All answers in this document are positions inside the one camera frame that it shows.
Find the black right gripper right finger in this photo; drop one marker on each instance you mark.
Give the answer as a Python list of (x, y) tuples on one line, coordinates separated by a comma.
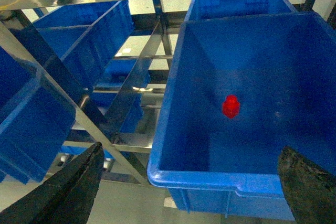
[(308, 189)]

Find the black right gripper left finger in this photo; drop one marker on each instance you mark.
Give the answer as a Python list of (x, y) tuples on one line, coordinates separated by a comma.
[(66, 197)]

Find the red one-stud toy block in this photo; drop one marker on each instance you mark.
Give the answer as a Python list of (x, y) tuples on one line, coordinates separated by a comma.
[(231, 106)]

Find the large blue bin left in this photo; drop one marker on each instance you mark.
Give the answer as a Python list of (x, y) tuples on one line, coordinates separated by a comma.
[(34, 124)]

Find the large blue bin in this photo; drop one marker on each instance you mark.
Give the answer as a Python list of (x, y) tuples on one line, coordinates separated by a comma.
[(281, 67), (34, 124)]

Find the large blue bin right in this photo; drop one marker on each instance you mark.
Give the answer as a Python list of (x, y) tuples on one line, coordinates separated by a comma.
[(281, 67)]

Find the blue bin rear left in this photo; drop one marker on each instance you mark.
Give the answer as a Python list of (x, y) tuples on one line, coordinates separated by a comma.
[(85, 37)]

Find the blue bin rear right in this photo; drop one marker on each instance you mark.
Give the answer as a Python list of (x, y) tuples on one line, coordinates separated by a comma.
[(210, 9)]

